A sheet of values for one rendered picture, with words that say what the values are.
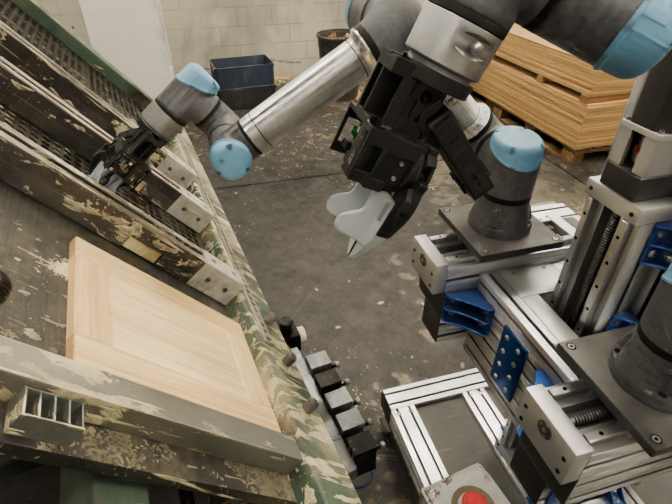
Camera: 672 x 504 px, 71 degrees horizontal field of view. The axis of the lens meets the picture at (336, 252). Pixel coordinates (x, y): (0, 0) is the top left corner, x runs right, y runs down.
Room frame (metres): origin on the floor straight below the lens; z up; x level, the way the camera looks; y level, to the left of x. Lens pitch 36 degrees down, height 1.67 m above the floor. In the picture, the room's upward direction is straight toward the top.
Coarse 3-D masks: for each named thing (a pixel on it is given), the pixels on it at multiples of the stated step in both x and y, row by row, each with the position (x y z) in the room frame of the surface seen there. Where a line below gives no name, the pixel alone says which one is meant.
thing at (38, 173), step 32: (0, 128) 0.77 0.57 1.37; (0, 160) 0.73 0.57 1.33; (32, 160) 0.75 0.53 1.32; (32, 192) 0.74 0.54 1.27; (64, 192) 0.76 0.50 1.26; (96, 192) 0.79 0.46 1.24; (96, 224) 0.77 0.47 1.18; (128, 224) 0.80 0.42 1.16; (160, 224) 0.86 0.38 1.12; (160, 256) 0.82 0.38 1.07; (192, 256) 0.84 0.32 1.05; (224, 288) 0.86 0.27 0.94
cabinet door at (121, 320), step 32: (96, 256) 0.67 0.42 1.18; (96, 288) 0.58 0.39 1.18; (128, 288) 0.64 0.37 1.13; (160, 288) 0.71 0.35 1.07; (96, 320) 0.50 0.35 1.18; (128, 320) 0.55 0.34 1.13; (160, 320) 0.61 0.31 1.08; (192, 320) 0.68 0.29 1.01; (224, 320) 0.75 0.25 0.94; (96, 352) 0.44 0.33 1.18; (128, 352) 0.48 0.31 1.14; (160, 352) 0.52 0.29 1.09; (192, 352) 0.58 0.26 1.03; (224, 352) 0.64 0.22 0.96; (160, 384) 0.45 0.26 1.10; (192, 384) 0.49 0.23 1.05; (224, 384) 0.54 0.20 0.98; (256, 384) 0.60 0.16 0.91; (256, 416) 0.51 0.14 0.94
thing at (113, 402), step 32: (0, 352) 0.34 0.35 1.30; (32, 352) 0.36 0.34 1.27; (0, 384) 0.31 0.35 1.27; (32, 384) 0.32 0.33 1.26; (64, 384) 0.34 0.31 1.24; (96, 384) 0.36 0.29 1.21; (128, 384) 0.39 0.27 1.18; (96, 416) 0.34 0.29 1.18; (128, 416) 0.35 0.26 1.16; (160, 416) 0.37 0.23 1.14; (192, 416) 0.40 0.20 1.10; (224, 416) 0.44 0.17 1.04; (192, 448) 0.38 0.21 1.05; (224, 448) 0.39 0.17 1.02; (256, 448) 0.41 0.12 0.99; (288, 448) 0.45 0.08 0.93
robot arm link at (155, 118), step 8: (152, 104) 0.91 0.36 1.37; (144, 112) 0.91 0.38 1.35; (152, 112) 0.90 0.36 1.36; (160, 112) 0.90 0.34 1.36; (144, 120) 0.90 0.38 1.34; (152, 120) 0.89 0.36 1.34; (160, 120) 0.89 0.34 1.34; (168, 120) 0.89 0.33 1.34; (152, 128) 0.89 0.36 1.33; (160, 128) 0.89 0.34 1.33; (168, 128) 0.89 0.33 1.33; (176, 128) 0.90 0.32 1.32; (160, 136) 0.89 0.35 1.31; (168, 136) 0.90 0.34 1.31
